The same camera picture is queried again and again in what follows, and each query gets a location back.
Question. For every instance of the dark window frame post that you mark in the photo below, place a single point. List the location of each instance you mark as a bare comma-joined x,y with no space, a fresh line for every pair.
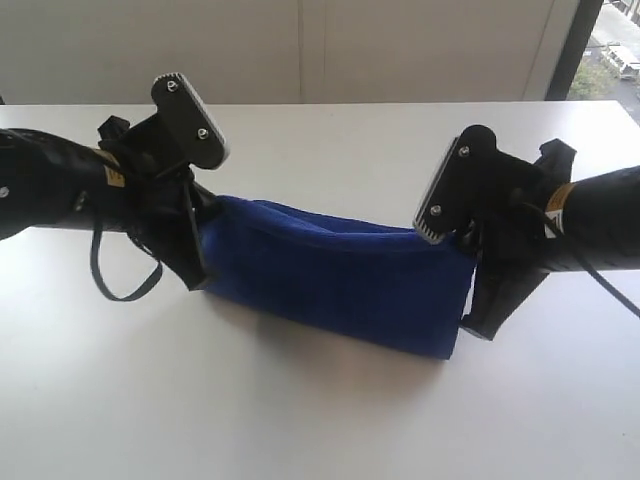
577,38

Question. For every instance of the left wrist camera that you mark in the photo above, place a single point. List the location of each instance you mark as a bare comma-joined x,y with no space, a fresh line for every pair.
180,133

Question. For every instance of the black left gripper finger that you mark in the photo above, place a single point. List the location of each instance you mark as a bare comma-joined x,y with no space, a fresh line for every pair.
206,206
186,257

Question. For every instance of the blue towel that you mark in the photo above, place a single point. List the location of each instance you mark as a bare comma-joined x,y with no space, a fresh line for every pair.
380,284

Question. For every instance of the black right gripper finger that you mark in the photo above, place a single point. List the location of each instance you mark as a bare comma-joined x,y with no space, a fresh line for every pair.
499,289

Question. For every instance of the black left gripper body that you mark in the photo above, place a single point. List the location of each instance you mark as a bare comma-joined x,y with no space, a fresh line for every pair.
49,181

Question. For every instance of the white bus outside window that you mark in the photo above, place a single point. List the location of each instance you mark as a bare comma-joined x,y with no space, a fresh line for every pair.
621,61

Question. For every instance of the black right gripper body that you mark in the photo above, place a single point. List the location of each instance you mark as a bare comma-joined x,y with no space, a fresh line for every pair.
597,217

